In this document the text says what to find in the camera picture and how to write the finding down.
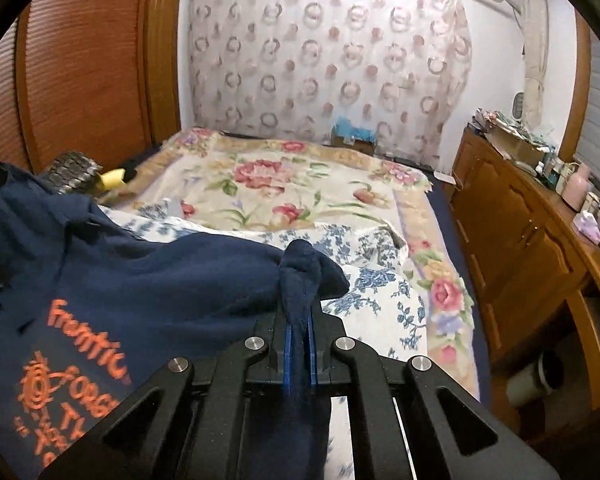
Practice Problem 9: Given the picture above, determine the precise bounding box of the small round fan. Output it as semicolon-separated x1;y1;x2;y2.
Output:
512;92;524;122

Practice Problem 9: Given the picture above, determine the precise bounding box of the yellow plush toy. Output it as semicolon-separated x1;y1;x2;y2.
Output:
98;168;125;192

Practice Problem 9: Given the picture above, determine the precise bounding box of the louvered wooden wardrobe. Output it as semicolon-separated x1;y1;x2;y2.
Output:
0;0;181;171

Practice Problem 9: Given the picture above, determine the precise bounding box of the purple tissue pack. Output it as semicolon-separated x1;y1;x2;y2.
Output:
572;210;600;245

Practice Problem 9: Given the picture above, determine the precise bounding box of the blue item box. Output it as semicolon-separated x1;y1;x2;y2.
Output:
330;117;376;156

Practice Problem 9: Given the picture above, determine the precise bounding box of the pink thermos bottle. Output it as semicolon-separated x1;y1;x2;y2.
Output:
562;164;590;211

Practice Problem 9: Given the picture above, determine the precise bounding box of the wooden sideboard cabinet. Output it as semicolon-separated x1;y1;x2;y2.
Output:
451;127;600;408

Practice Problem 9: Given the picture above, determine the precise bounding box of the circle-patterned sheer curtain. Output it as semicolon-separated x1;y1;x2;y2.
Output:
188;0;472;167

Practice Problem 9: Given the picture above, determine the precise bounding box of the cardboard box with clutter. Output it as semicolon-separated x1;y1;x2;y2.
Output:
474;108;553;167

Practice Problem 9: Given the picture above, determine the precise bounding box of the grey waste bin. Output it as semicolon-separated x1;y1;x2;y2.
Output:
506;352;565;408

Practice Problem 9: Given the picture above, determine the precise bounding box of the navy printed t-shirt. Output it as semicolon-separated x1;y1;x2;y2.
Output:
0;164;349;479

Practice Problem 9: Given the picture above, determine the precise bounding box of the floral beige bedspread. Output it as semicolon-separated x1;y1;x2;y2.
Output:
102;128;479;393

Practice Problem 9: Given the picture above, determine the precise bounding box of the beige tied window curtain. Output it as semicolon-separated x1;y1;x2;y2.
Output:
520;0;550;129

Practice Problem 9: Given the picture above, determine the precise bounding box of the blue floral white sheet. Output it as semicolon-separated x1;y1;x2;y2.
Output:
99;206;428;479

